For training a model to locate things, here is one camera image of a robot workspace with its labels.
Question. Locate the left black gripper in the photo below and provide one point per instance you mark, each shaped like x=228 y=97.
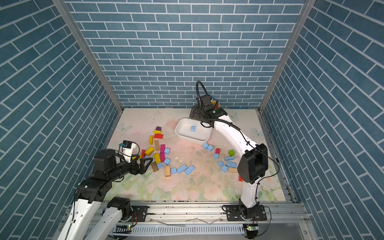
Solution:
x=142 y=168

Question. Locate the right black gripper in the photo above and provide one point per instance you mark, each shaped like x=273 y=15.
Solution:
x=196 y=112

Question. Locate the white rectangular dish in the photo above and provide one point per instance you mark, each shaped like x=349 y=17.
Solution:
x=200 y=136

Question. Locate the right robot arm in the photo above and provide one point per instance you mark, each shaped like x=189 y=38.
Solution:
x=254 y=160

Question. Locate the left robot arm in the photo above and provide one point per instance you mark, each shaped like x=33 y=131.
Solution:
x=109 y=166

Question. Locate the brown wood block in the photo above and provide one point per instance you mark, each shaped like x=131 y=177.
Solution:
x=154 y=166

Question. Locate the yellow rainbow block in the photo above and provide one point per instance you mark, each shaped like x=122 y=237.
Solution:
x=149 y=151

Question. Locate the yellow block lower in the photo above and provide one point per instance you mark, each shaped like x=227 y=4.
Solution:
x=157 y=158

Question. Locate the lower magenta block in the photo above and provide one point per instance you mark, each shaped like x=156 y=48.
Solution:
x=162 y=157

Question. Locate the natural wood long block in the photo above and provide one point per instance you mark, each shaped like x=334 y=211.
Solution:
x=157 y=145

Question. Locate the blue cube by yellow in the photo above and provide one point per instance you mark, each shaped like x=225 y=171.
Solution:
x=167 y=161

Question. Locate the natural wood block lower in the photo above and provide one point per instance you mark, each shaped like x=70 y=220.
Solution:
x=168 y=171

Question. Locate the red rectangular block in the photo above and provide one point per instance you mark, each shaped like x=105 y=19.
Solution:
x=158 y=136

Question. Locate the blue long block centre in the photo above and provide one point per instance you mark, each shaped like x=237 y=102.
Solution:
x=181 y=169

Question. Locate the blue long block centre-right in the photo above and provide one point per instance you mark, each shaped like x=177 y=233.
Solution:
x=189 y=170

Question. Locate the green round block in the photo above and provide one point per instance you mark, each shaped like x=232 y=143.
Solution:
x=231 y=153

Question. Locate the blue long block right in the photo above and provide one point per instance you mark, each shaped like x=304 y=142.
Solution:
x=231 y=165

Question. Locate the natural wood flat block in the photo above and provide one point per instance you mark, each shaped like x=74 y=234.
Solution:
x=233 y=170

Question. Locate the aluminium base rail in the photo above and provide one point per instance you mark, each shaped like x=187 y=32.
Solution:
x=167 y=218

